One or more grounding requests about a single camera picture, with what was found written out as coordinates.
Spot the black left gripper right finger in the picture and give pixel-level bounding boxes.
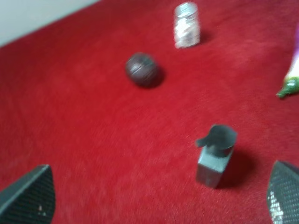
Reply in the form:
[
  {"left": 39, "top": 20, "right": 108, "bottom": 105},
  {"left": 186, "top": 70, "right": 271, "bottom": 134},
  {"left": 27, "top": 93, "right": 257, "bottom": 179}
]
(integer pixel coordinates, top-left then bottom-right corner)
[{"left": 267, "top": 161, "right": 299, "bottom": 224}]

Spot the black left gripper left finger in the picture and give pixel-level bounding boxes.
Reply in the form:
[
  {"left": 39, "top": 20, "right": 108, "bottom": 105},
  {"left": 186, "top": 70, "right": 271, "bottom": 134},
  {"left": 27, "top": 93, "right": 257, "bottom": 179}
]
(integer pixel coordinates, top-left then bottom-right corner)
[{"left": 0, "top": 165, "right": 56, "bottom": 224}]

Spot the grey pump bottle red label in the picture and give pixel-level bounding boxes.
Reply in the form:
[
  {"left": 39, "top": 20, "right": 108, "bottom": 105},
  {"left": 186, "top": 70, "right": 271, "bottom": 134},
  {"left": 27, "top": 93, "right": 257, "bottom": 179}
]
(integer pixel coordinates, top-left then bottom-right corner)
[{"left": 196, "top": 125, "right": 237, "bottom": 188}]

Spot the red velvet table cloth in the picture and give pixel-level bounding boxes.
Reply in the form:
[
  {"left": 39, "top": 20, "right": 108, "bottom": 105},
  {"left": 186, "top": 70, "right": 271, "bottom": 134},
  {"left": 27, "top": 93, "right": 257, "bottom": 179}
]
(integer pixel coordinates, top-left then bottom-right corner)
[{"left": 0, "top": 0, "right": 299, "bottom": 224}]

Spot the purple white toy eggplant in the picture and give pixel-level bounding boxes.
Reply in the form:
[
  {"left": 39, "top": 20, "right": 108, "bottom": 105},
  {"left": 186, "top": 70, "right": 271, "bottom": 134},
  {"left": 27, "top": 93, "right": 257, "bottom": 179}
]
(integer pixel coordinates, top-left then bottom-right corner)
[{"left": 276, "top": 26, "right": 299, "bottom": 98}]

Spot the dark brown round fruit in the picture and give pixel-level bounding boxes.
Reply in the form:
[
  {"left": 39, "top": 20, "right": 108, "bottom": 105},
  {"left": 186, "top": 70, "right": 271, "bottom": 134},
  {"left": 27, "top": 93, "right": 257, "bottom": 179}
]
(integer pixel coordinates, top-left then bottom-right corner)
[{"left": 125, "top": 52, "right": 163, "bottom": 88}]

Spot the clear bottle of white pills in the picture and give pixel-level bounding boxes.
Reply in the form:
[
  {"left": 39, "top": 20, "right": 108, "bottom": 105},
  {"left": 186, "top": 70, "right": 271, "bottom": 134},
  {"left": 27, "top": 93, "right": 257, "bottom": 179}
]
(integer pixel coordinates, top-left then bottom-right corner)
[{"left": 174, "top": 1, "right": 200, "bottom": 49}]

